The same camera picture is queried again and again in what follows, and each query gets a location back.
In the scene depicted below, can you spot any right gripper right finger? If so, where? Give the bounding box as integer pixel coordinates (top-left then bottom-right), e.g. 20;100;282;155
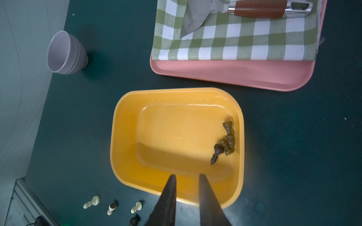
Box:
199;174;231;226

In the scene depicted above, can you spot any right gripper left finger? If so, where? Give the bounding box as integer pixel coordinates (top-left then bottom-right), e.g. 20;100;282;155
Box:
145;174;177;226

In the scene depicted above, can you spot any black chess piece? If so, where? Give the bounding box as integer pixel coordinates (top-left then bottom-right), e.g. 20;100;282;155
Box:
211;144;225;165
107;202;117;216

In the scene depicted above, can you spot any dark chess piece tall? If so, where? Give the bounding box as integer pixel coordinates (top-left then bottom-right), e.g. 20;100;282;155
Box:
222;121;235;148

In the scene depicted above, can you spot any white chess pawn upper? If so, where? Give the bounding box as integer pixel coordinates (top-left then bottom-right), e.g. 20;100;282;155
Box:
131;201;143;214

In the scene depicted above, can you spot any white chess piece lying left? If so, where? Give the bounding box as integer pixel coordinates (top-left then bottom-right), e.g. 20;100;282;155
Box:
83;195;100;209

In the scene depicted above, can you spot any yellow plastic storage box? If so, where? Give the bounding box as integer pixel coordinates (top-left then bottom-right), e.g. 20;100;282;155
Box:
110;88;245;208

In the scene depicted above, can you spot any pink tray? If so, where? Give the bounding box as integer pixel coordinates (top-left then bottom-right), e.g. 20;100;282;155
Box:
150;1;327;91

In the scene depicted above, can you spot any green checkered cloth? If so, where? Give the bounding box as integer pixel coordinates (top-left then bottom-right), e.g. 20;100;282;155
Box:
152;1;322;61

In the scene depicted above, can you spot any purple bowl left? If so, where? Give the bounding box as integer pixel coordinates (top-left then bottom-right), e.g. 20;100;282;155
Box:
47;31;88;75

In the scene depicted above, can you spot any spatula with wooden handle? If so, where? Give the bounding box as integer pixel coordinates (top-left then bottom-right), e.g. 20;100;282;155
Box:
180;0;314;38

